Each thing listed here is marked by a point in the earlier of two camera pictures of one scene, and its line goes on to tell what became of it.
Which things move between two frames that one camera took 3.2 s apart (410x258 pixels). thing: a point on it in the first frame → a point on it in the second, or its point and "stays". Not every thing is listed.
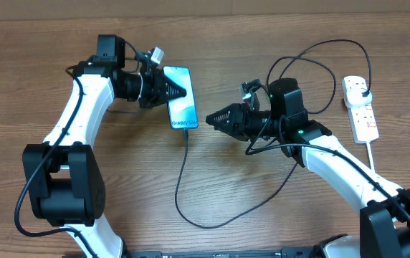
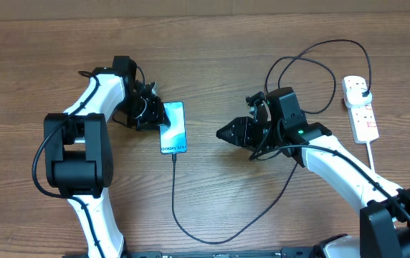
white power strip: (363, 119) stays
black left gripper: (159, 82) → (155, 117)
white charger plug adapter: (355, 98) stays
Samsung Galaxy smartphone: (182, 110) → (173, 138)
